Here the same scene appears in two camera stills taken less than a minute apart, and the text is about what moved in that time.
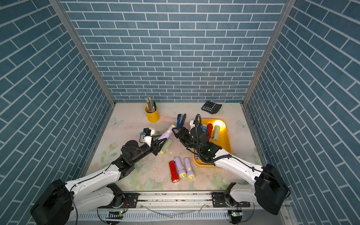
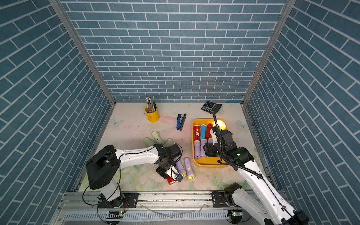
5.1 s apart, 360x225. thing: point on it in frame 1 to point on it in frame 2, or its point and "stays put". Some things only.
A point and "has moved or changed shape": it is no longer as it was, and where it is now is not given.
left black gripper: [154, 147] to [162, 173]
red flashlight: [210, 127] stays put
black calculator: [211, 107] stays put
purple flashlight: [182, 172] stays put
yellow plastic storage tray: [223, 140] stays put
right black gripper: [183, 138] to [208, 149]
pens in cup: [152, 106] stays put
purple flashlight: [190, 175] stays put
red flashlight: [174, 176] has moved or changed shape
